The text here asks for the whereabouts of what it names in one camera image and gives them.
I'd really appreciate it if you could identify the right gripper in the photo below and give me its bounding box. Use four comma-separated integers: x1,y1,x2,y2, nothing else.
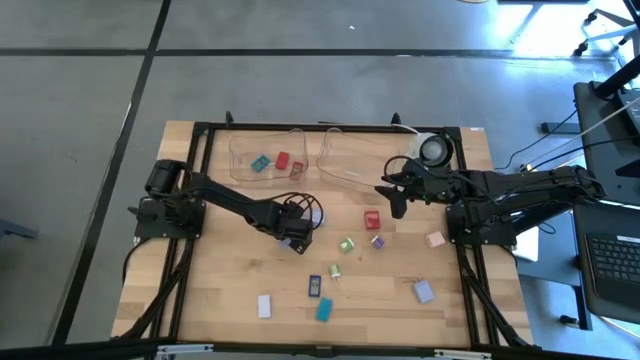
373,160,454,220

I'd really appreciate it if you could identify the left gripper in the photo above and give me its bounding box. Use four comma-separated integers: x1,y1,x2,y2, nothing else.
262,199,314,255

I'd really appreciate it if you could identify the white office chair base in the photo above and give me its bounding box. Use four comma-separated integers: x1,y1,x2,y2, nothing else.
573,7,640,57

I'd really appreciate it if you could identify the clear plastic bin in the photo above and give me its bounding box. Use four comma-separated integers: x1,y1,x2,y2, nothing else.
228,128,310,184
316,127,407,194

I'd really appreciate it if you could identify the plain teal small box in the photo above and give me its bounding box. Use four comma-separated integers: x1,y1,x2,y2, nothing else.
314,296,335,323

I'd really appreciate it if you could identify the white paper sheet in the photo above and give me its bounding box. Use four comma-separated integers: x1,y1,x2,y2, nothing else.
514,227,540,263

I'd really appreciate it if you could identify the dark grey side desk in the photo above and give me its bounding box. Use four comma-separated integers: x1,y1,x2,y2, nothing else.
514,64,640,331

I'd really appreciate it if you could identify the black keyboard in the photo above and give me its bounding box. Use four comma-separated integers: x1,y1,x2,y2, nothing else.
584,232,640,311

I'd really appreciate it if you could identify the grey blue floor stand leg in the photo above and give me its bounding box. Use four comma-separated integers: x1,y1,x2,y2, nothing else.
0,218,39,240

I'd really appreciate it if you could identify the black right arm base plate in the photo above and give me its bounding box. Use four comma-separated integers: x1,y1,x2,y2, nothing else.
446,204,518,247

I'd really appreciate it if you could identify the black aluminium table frame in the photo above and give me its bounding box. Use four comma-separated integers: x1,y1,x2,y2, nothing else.
0,112,640,360

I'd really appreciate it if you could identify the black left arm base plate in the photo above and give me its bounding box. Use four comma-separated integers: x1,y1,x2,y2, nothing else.
133,197,207,240

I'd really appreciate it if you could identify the white room cable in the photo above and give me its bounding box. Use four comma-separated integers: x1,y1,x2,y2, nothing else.
527,97,640,166

